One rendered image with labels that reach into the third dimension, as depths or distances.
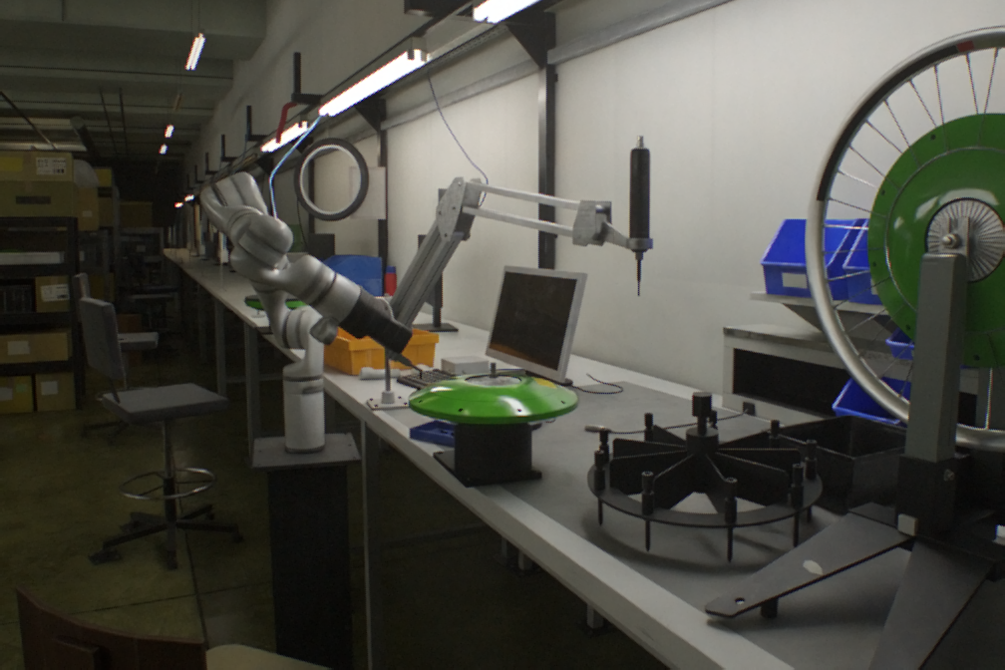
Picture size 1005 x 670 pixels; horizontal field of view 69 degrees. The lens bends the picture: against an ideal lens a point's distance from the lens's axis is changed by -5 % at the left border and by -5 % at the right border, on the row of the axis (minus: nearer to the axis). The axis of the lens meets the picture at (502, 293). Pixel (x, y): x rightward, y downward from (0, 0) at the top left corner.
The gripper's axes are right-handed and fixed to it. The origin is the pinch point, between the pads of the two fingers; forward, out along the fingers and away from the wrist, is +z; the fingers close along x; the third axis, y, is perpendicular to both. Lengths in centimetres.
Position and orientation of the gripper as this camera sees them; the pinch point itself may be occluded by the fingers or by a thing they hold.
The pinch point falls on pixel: (421, 371)
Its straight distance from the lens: 136.2
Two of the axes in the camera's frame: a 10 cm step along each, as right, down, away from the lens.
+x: -4.7, -0.7, 8.8
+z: 7.2, 5.4, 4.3
